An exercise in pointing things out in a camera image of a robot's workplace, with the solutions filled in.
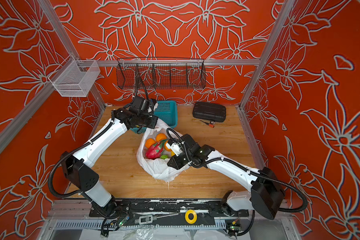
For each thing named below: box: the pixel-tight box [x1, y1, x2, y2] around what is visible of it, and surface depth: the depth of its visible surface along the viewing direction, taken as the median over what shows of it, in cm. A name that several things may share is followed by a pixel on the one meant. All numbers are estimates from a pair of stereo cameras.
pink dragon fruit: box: [145, 139, 168, 160], surface depth 88 cm
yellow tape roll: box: [184, 209, 198, 224], surface depth 71 cm
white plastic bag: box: [136, 119, 189, 183], surface depth 76 cm
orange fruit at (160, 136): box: [155, 133, 167, 142], surface depth 97 cm
